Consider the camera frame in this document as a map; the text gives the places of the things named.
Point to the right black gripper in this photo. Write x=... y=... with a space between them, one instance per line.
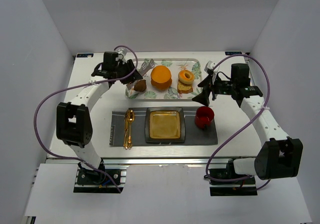
x=212 y=88

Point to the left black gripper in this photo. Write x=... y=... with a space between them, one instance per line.
x=127 y=71

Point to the metal serving tongs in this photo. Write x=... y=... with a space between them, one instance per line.
x=145 y=67

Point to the round orange bread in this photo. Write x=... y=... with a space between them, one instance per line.
x=161 y=77

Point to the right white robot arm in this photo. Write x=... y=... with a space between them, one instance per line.
x=280 y=155

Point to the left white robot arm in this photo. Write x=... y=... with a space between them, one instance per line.
x=73 y=121

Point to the brown bread slice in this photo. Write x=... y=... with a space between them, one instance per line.
x=183 y=88

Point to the brown chocolate croissant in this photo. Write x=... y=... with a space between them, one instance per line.
x=140 y=86

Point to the red cup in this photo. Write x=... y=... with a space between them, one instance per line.
x=203 y=117

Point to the orange glazed donut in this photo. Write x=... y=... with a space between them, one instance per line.
x=186 y=77

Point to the leaf-pattern serving tray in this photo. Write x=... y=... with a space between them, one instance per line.
x=175 y=65

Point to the gold spoon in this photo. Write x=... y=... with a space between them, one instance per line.
x=130 y=120

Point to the grey placemat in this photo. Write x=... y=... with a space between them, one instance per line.
x=193 y=135

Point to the square black gold plate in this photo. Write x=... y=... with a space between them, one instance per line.
x=165 y=125

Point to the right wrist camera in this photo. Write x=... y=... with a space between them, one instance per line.
x=209 y=66

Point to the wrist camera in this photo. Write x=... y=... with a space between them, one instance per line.
x=209 y=66
x=122 y=51

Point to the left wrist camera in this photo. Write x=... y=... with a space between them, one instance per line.
x=122 y=51

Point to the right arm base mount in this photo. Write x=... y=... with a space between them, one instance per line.
x=245 y=187

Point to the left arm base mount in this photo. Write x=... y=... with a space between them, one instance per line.
x=88 y=182

